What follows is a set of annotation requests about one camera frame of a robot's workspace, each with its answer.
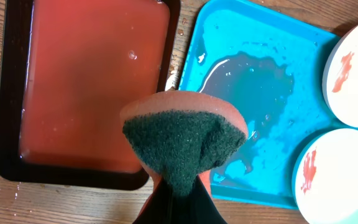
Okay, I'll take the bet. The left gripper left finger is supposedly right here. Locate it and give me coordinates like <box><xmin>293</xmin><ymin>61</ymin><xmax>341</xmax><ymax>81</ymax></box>
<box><xmin>133</xmin><ymin>180</ymin><xmax>173</xmax><ymax>224</ymax></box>

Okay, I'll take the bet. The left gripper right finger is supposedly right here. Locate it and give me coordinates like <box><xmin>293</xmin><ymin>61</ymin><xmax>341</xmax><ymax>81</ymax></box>
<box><xmin>185</xmin><ymin>177</ymin><xmax>227</xmax><ymax>224</ymax></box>

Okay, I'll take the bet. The light blue rimmed plate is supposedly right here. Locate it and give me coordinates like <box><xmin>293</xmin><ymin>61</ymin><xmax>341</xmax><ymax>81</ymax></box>
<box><xmin>292</xmin><ymin>128</ymin><xmax>358</xmax><ymax>223</ymax></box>

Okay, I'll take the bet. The teal plastic tray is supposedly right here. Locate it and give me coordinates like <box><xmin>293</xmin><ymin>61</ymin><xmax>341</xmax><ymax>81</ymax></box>
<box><xmin>179</xmin><ymin>0</ymin><xmax>343</xmax><ymax>209</ymax></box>

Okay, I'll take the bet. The dark tray with red water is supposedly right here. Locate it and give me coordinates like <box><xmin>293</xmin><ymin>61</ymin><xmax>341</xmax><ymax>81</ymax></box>
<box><xmin>0</xmin><ymin>0</ymin><xmax>181</xmax><ymax>190</ymax></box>

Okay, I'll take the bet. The white plate with red stain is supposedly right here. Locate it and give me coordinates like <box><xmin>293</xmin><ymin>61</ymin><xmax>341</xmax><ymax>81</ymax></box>
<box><xmin>322</xmin><ymin>26</ymin><xmax>358</xmax><ymax>128</ymax></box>

